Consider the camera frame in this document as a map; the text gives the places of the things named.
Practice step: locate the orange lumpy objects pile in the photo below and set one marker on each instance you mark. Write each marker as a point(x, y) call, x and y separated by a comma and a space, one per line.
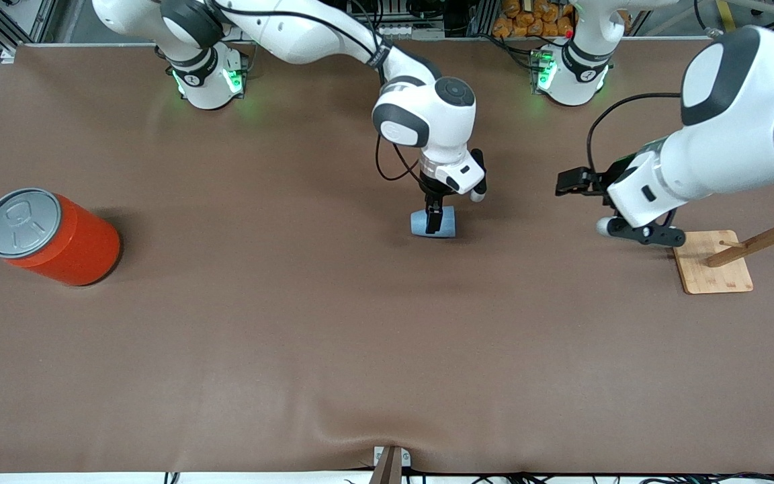
point(528, 20)

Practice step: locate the white connector strip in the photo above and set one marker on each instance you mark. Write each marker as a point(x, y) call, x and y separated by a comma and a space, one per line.
point(420, 31)

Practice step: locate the brown table cover mat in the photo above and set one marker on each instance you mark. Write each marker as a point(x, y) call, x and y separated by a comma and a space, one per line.
point(293, 323)

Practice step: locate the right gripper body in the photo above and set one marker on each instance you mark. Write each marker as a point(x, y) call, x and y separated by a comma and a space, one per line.
point(433, 189)

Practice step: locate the wooden cup rack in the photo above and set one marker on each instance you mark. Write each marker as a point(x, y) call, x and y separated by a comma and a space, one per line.
point(709, 269)

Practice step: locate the orange can with grey lid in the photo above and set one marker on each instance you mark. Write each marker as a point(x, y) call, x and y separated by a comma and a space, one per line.
point(78, 249)

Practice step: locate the light blue plastic cup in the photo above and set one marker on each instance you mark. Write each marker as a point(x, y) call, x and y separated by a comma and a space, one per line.
point(417, 222)

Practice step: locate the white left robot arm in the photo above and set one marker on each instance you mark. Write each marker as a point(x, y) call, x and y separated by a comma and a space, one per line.
point(729, 101)

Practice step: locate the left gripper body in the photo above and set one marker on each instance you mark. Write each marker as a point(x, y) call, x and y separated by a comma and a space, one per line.
point(612, 176)

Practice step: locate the grey metal clamp bracket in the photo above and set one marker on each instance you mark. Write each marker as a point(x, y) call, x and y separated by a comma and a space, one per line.
point(390, 464)

